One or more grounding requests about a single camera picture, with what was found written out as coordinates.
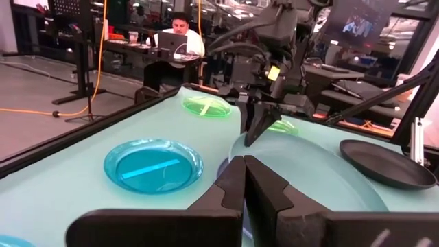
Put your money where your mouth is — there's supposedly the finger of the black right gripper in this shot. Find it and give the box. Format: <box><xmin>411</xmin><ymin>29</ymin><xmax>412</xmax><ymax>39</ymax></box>
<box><xmin>244</xmin><ymin>104</ymin><xmax>283</xmax><ymax>148</ymax></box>
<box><xmin>238</xmin><ymin>99</ymin><xmax>257</xmax><ymax>135</ymax></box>

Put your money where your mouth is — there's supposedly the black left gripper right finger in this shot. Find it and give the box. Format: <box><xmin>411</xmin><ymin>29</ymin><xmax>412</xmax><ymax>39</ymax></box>
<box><xmin>244</xmin><ymin>155</ymin><xmax>439</xmax><ymax>247</ymax></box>

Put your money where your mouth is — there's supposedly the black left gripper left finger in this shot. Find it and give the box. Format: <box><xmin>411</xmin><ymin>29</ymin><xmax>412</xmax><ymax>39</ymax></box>
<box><xmin>64</xmin><ymin>155</ymin><xmax>246</xmax><ymax>247</ymax></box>

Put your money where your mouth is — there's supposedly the green plastic plate with loop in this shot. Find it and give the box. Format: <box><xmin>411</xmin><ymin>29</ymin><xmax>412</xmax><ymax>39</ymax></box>
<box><xmin>266</xmin><ymin>119</ymin><xmax>300</xmax><ymax>137</ymax></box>

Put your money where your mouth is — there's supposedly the large white plastic plate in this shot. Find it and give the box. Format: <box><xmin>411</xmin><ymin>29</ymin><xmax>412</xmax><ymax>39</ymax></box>
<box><xmin>228</xmin><ymin>130</ymin><xmax>389</xmax><ymax>213</ymax></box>

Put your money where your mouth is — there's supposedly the stack of plates green top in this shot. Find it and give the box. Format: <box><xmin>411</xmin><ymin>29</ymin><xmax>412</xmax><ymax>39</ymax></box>
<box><xmin>339</xmin><ymin>139</ymin><xmax>438</xmax><ymax>191</ymax></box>

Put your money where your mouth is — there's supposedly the plain blue plastic plate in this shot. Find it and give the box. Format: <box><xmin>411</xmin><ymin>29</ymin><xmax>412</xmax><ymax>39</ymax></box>
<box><xmin>0</xmin><ymin>234</ymin><xmax>36</xmax><ymax>247</ymax></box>

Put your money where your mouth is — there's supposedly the green plastic plate with stripe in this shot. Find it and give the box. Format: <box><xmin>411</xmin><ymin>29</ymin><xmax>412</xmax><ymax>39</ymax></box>
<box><xmin>181</xmin><ymin>95</ymin><xmax>233</xmax><ymax>119</ymax></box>

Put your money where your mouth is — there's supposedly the person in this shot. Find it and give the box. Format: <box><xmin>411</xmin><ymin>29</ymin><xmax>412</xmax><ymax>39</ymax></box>
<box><xmin>143</xmin><ymin>12</ymin><xmax>206</xmax><ymax>92</ymax></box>

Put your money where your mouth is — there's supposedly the blue plastic plate with stripe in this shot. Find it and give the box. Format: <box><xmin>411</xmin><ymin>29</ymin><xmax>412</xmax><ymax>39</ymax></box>
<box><xmin>103</xmin><ymin>138</ymin><xmax>204</xmax><ymax>196</ymax></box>

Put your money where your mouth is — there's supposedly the grey laptop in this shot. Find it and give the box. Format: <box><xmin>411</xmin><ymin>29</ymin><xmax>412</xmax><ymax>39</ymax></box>
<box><xmin>157</xmin><ymin>31</ymin><xmax>189</xmax><ymax>56</ymax></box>

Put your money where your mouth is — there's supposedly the dark tv screen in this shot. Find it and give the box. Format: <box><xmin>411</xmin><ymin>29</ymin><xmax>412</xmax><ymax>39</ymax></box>
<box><xmin>324</xmin><ymin>0</ymin><xmax>401</xmax><ymax>51</ymax></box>

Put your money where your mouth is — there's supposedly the black office desk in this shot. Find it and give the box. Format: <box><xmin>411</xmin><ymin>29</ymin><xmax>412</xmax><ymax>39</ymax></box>
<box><xmin>102</xmin><ymin>38</ymin><xmax>204</xmax><ymax>86</ymax></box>

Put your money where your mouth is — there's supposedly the green table mat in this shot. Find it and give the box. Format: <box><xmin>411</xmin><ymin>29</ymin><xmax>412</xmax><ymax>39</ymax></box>
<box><xmin>0</xmin><ymin>85</ymin><xmax>439</xmax><ymax>247</ymax></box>

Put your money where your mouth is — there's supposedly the black tripod stand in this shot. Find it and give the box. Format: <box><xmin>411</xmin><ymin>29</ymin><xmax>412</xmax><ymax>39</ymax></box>
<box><xmin>64</xmin><ymin>40</ymin><xmax>106</xmax><ymax>124</ymax></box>

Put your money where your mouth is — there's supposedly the black aluminium table frame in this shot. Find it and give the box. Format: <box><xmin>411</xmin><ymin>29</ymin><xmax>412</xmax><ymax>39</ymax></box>
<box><xmin>0</xmin><ymin>49</ymin><xmax>439</xmax><ymax>179</ymax></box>

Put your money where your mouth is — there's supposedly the black standing desk frame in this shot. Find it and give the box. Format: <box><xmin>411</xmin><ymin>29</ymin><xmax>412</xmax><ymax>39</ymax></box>
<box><xmin>47</xmin><ymin>0</ymin><xmax>108</xmax><ymax>106</ymax></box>

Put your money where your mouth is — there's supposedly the yellow cable with black plug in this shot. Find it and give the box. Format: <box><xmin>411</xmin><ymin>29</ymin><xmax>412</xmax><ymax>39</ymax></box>
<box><xmin>0</xmin><ymin>0</ymin><xmax>108</xmax><ymax>118</ymax></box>

